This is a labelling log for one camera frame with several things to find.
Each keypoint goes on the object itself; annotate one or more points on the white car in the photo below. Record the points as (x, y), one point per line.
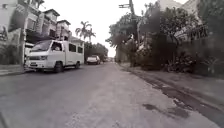
(93, 59)

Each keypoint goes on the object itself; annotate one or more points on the dark wall with plants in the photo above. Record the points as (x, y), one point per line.
(193, 50)

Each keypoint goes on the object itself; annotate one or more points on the grey concrete sidewalk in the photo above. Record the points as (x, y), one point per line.
(196, 85)

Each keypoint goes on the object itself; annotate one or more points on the multi-storey building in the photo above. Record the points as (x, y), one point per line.
(33, 23)

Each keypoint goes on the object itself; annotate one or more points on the row of trees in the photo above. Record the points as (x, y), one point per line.
(96, 50)

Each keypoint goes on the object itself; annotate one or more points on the palm trees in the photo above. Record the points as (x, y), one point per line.
(84, 32)

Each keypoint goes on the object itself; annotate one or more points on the white van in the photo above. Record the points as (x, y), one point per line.
(55, 55)

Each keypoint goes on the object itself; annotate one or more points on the utility pole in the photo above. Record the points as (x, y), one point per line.
(132, 20)

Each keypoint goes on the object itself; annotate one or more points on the concrete kerb strip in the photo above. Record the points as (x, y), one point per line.
(10, 70)

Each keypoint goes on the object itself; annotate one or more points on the grey asphalt road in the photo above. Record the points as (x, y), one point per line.
(100, 96)

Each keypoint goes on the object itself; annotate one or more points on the dark gutter strip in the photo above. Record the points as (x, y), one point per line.
(186, 100)

